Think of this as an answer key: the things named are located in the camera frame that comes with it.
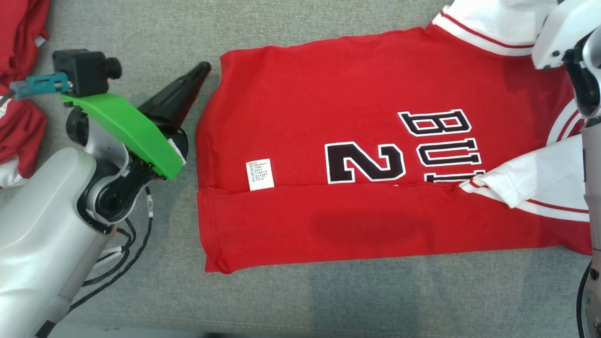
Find grey fabric sofa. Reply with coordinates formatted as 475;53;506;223
0;0;601;335

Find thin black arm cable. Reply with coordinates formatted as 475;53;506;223
69;185;156;311
576;261;593;338

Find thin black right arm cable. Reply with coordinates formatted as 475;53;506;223
576;261;593;338

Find red Bulls jersey white sleeves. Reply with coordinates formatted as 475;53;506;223
195;0;594;274

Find red shorts white trim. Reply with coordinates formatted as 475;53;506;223
0;0;51;189

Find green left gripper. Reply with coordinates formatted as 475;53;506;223
61;62;211;181

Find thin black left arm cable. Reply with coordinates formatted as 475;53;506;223
69;185;156;311

